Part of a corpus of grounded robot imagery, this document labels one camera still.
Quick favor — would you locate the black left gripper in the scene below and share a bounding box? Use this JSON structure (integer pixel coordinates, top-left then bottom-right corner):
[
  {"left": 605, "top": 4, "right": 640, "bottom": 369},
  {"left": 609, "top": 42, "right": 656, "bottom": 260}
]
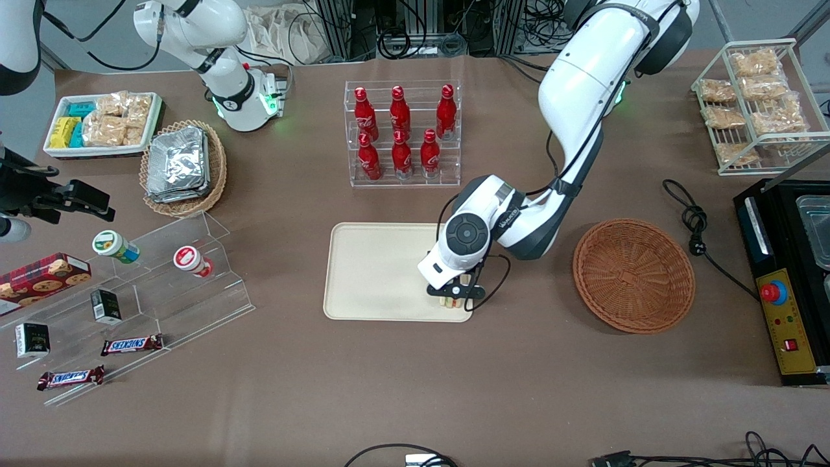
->
[{"left": 426, "top": 275, "right": 486, "bottom": 310}]

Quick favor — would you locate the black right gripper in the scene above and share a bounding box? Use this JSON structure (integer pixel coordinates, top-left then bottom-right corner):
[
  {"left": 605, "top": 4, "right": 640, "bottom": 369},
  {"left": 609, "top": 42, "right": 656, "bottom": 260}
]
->
[{"left": 0, "top": 149, "right": 116, "bottom": 224}]

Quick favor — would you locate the white rectangular snack tray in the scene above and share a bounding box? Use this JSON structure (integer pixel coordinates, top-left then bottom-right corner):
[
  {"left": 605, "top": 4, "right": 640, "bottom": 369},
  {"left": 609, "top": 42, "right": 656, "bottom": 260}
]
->
[{"left": 43, "top": 92, "right": 164, "bottom": 160}]

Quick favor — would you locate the beige plastic serving tray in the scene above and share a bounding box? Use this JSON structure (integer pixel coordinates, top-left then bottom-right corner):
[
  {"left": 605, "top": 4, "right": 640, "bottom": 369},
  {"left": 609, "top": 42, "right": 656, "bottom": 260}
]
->
[{"left": 323, "top": 222, "right": 474, "bottom": 323}]

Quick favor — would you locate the light wicker basket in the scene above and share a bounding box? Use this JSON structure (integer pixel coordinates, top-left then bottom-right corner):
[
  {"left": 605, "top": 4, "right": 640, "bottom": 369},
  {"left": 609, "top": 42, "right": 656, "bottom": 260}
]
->
[{"left": 139, "top": 119, "right": 228, "bottom": 218}]

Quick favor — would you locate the brown wicker basket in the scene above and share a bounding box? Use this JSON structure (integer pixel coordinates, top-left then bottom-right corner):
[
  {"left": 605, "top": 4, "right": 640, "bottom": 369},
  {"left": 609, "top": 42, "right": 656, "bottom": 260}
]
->
[{"left": 573, "top": 219, "right": 696, "bottom": 335}]

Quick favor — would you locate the green lid snack cup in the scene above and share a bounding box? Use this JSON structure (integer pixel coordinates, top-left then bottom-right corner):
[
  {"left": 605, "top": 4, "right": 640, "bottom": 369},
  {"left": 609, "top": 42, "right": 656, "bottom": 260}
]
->
[{"left": 91, "top": 230, "right": 141, "bottom": 265}]

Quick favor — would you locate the yellow snack pack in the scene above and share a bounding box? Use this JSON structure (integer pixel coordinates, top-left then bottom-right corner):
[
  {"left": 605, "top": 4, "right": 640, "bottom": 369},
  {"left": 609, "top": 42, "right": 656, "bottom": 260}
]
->
[{"left": 49, "top": 117, "right": 80, "bottom": 149}]

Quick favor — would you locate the red plaid cookie box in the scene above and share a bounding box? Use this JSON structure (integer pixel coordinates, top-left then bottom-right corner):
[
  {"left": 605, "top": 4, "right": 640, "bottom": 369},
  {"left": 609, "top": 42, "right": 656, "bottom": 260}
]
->
[{"left": 0, "top": 252, "right": 92, "bottom": 309}]

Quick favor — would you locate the silver foil pack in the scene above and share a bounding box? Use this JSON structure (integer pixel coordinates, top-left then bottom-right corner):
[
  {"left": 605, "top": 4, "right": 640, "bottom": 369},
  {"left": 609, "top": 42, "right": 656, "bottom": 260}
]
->
[
  {"left": 147, "top": 126, "right": 208, "bottom": 195},
  {"left": 147, "top": 130, "right": 212, "bottom": 204}
]

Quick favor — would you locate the small black box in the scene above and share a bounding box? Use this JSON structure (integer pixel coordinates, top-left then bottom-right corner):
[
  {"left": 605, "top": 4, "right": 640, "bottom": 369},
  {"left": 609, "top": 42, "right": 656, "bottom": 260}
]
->
[
  {"left": 15, "top": 322, "right": 51, "bottom": 359},
  {"left": 90, "top": 289, "right": 123, "bottom": 326}
]

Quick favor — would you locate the red lid snack cup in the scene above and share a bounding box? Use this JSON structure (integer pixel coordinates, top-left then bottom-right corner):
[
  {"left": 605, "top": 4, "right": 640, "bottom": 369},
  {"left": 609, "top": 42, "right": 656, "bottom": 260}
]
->
[{"left": 173, "top": 245, "right": 215, "bottom": 279}]

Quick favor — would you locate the clear acrylic stepped display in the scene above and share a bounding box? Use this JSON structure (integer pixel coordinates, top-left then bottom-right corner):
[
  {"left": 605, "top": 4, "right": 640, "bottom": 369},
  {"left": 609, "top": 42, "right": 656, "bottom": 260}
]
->
[{"left": 0, "top": 211, "right": 256, "bottom": 408}]

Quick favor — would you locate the red cola bottle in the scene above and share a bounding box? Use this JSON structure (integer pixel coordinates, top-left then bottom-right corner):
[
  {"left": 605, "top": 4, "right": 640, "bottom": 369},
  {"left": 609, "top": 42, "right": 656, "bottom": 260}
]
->
[
  {"left": 436, "top": 84, "right": 458, "bottom": 141},
  {"left": 420, "top": 129, "right": 442, "bottom": 180},
  {"left": 392, "top": 130, "right": 414, "bottom": 181},
  {"left": 357, "top": 133, "right": 383, "bottom": 182},
  {"left": 354, "top": 87, "right": 379, "bottom": 141},
  {"left": 390, "top": 85, "right": 412, "bottom": 138}
]

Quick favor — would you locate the snickers chocolate bar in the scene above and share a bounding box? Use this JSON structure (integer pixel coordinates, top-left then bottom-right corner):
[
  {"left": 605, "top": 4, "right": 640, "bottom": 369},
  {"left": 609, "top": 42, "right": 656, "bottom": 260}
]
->
[
  {"left": 101, "top": 333, "right": 165, "bottom": 357},
  {"left": 37, "top": 365, "right": 106, "bottom": 392}
]

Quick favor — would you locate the clear acrylic bottle rack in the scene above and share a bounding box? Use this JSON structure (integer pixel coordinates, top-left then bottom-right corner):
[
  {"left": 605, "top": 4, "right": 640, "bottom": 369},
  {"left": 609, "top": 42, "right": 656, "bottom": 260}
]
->
[{"left": 344, "top": 80, "right": 462, "bottom": 189}]

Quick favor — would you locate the beige cloth bag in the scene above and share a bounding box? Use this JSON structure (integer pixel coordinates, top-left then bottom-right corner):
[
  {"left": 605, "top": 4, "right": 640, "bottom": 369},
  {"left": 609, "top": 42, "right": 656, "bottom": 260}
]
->
[{"left": 243, "top": 5, "right": 326, "bottom": 66}]

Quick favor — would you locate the bagged rice snack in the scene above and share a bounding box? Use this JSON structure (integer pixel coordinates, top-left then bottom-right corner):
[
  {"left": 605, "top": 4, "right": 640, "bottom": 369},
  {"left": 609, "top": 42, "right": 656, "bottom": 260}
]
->
[
  {"left": 699, "top": 78, "right": 737, "bottom": 104},
  {"left": 729, "top": 49, "right": 783, "bottom": 79},
  {"left": 750, "top": 94, "right": 806, "bottom": 136},
  {"left": 739, "top": 74, "right": 790, "bottom": 102},
  {"left": 715, "top": 143, "right": 761, "bottom": 167},
  {"left": 702, "top": 105, "right": 747, "bottom": 130}
]

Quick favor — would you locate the black machine with yellow panel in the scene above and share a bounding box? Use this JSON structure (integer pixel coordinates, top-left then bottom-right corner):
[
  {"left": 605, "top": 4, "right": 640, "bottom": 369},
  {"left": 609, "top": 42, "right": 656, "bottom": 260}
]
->
[{"left": 734, "top": 139, "right": 830, "bottom": 388}]

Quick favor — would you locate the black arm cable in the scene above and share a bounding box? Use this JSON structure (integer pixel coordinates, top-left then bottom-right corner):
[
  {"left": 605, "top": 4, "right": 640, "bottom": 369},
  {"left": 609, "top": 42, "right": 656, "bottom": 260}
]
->
[{"left": 436, "top": 126, "right": 607, "bottom": 313}]

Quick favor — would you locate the black looped cable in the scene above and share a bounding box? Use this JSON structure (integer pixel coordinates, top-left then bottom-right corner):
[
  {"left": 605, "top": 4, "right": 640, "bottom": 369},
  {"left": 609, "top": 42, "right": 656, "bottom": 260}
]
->
[{"left": 342, "top": 443, "right": 458, "bottom": 467}]

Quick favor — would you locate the black connector with cables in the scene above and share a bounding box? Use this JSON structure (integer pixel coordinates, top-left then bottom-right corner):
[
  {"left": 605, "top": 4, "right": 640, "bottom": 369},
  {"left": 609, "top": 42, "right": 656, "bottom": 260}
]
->
[{"left": 590, "top": 431, "right": 830, "bottom": 467}]

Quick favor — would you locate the black power cable with plug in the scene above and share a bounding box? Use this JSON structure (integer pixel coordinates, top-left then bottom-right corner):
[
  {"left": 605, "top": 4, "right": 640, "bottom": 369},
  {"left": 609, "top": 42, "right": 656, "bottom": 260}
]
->
[{"left": 663, "top": 180, "right": 761, "bottom": 302}]

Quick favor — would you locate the white wire rack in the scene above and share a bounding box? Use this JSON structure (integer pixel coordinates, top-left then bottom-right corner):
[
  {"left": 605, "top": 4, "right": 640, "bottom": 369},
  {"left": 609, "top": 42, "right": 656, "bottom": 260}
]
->
[{"left": 691, "top": 38, "right": 830, "bottom": 177}]

